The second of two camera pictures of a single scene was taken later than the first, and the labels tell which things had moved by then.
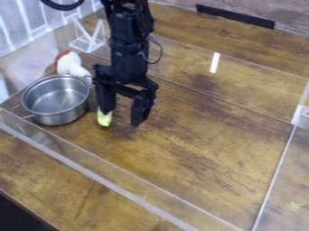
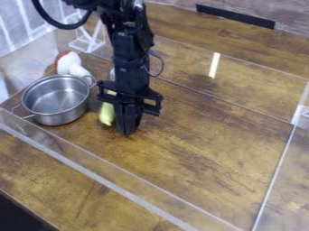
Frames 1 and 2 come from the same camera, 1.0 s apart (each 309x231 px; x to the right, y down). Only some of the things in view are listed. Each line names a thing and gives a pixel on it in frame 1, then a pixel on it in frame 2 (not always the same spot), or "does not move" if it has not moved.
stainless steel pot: [55, 98] does not move
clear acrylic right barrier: [285, 209] does not move
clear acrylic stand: [89, 41] does not move
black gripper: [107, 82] to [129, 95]
